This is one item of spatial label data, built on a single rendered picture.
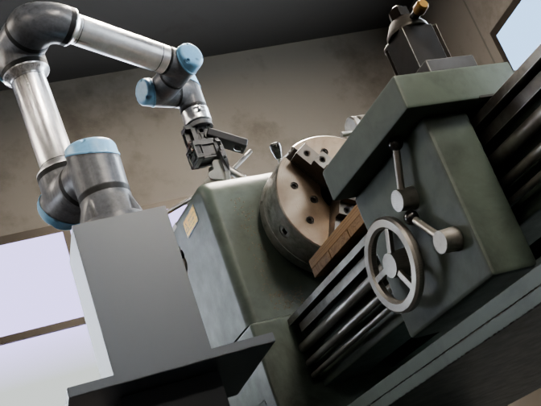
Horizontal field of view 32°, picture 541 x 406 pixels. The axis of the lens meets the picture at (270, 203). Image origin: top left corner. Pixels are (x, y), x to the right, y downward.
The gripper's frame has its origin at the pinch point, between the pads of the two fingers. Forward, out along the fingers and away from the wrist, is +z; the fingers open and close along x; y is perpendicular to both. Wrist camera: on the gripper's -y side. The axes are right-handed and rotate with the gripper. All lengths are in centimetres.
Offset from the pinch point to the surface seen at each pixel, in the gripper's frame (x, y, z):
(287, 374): 17, 10, 56
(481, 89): 109, 4, 40
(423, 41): 92, -4, 20
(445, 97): 109, 11, 41
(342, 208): 37.9, -7.5, 26.8
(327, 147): 31.8, -13.4, 8.3
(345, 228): 59, 6, 40
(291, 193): 31.8, 0.0, 18.5
